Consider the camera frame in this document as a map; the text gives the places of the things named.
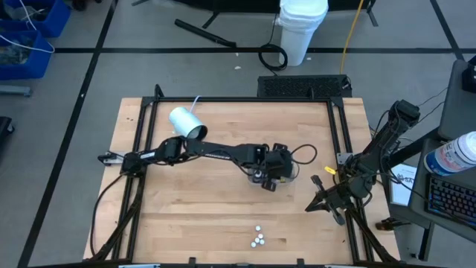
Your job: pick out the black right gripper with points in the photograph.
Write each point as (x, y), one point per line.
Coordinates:
(336, 197)

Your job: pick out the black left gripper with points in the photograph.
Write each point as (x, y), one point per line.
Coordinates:
(279, 164)

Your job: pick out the large bottle with black tip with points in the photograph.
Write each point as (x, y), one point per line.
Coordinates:
(256, 173)

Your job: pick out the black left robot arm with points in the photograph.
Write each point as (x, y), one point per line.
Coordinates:
(223, 150)

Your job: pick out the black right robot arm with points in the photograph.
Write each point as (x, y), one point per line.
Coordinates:
(386, 141)

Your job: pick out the grey plastic bin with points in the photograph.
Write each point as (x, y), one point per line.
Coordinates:
(294, 178)

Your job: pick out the black table edge clamp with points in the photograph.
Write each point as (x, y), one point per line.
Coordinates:
(300, 261)
(192, 260)

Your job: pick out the brown and black clamp tool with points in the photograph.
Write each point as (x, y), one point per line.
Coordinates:
(390, 224)

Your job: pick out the white paper sheet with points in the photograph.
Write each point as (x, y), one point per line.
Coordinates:
(403, 186)

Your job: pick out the dark grey desk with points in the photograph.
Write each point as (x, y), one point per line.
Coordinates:
(418, 178)

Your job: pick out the white cylindrical spotlight lamp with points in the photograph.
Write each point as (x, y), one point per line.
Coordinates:
(184, 123)

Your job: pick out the black keyboard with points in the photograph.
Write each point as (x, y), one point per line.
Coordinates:
(450, 199)

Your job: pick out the white trash bin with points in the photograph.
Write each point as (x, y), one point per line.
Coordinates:
(301, 33)

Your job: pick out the wipes canister with blue label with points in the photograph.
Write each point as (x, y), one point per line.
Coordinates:
(451, 154)

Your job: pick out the black rod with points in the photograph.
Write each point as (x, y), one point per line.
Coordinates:
(204, 33)

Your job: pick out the grey side table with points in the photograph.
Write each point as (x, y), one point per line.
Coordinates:
(459, 108)

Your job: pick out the black box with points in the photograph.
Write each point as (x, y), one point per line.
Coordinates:
(470, 76)

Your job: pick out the blue storage bin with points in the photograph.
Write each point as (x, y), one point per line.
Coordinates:
(56, 18)
(33, 67)

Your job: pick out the grey metal bar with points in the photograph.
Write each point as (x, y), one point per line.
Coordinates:
(15, 90)

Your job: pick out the black rounded object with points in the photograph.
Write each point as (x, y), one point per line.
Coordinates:
(4, 128)

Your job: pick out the black aluminium table frame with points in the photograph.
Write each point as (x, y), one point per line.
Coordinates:
(241, 99)

